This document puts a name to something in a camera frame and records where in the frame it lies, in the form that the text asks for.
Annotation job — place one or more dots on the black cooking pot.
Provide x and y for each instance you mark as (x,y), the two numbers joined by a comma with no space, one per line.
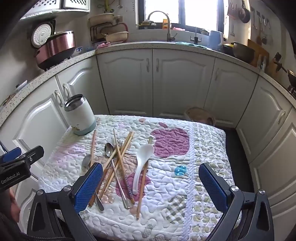
(242,52)

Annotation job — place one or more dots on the kitchen window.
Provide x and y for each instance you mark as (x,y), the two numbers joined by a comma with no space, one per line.
(203,11)

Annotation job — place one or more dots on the wicker waste basket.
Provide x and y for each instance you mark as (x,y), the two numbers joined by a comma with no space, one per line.
(198,114)

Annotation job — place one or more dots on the pale blue kettle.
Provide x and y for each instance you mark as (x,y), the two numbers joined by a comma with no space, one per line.
(216,40)

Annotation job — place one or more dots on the pink cloth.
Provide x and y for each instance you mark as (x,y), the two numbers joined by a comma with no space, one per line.
(103,45)

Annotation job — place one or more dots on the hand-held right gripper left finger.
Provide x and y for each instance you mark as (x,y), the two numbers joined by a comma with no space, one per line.
(89,187)

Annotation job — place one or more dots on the row of hanging kitchen tools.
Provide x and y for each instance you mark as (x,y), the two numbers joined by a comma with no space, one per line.
(260,20)

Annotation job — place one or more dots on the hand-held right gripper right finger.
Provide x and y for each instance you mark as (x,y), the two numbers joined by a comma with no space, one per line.
(212,187)

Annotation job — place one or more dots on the hanging black pan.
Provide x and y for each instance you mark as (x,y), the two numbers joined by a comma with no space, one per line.
(244,15)

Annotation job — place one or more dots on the quilted patchwork blanket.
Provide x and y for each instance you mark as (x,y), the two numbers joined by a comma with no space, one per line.
(175,157)

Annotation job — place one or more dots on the white insulated cup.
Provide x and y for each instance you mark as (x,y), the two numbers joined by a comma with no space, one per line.
(81,115)

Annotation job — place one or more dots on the white pen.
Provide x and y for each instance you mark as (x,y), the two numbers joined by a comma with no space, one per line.
(21,85)

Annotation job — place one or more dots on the metal kitchen faucet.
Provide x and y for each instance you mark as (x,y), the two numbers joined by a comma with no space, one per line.
(170,30)

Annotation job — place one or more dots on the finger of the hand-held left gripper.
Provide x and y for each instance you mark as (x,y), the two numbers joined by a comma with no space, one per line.
(34,152)
(10,154)

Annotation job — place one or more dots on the white ceramic spoon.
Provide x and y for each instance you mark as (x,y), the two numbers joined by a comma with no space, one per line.
(144,153)

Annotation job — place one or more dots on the pink rice cooker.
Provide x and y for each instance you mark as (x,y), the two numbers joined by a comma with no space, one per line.
(57,46)

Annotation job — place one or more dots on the metal fork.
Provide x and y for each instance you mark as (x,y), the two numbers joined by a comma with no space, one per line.
(119,143)

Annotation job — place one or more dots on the orange bottle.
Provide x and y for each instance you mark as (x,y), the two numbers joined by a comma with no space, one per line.
(165,23)

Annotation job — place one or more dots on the row of white cabinet doors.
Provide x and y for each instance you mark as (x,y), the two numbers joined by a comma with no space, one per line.
(180,81)

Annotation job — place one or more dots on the speckled kitchen countertop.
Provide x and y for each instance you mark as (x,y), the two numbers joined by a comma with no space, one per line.
(138,45)

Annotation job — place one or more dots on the green cloth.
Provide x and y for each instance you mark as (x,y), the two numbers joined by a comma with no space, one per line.
(190,44)

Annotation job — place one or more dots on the white lattice upper cabinet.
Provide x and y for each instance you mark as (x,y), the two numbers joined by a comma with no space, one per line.
(55,7)

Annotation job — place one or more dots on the small black tap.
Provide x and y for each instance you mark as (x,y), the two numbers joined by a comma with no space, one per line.
(196,37)

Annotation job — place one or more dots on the wooden cutting board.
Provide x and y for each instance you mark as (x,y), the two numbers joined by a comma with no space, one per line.
(261,52)

